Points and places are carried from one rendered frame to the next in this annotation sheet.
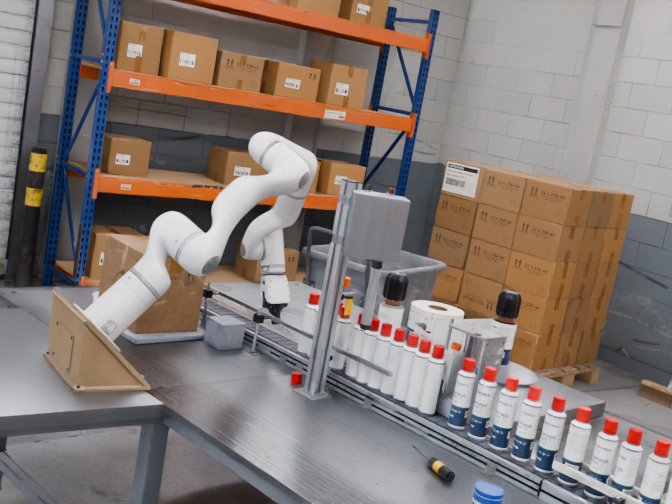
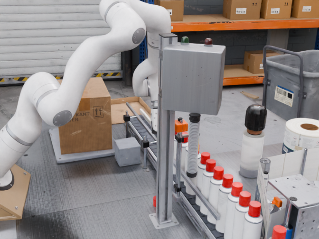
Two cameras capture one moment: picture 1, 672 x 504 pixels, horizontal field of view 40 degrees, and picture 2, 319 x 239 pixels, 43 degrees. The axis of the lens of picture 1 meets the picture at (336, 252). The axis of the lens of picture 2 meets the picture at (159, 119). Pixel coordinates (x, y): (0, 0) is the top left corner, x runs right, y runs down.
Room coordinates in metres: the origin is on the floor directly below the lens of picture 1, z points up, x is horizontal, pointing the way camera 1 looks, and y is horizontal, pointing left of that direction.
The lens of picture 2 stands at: (1.62, -0.50, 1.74)
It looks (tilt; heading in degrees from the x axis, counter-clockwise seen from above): 23 degrees down; 25
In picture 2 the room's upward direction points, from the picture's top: 1 degrees clockwise
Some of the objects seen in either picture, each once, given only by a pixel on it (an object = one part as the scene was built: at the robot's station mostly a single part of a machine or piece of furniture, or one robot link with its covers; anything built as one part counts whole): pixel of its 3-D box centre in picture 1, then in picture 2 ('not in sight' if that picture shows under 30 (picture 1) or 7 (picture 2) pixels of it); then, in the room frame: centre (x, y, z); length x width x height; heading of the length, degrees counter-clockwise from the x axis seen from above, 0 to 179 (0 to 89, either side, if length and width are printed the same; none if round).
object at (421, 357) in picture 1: (419, 373); (242, 222); (2.63, -0.31, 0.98); 0.05 x 0.05 x 0.20
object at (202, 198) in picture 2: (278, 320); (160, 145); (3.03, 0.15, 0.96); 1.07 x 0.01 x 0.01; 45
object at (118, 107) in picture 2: not in sight; (126, 109); (3.56, 0.62, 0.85); 0.30 x 0.26 x 0.04; 45
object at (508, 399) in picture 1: (505, 412); not in sight; (2.40, -0.53, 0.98); 0.05 x 0.05 x 0.20
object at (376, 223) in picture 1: (374, 225); (193, 78); (2.72, -0.10, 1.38); 0.17 x 0.10 x 0.19; 100
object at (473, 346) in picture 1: (467, 373); (290, 229); (2.62, -0.45, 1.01); 0.14 x 0.13 x 0.26; 45
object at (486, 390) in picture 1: (483, 402); not in sight; (2.46, -0.48, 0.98); 0.05 x 0.05 x 0.20
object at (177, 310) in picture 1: (151, 282); (82, 113); (3.12, 0.61, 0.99); 0.30 x 0.24 x 0.27; 40
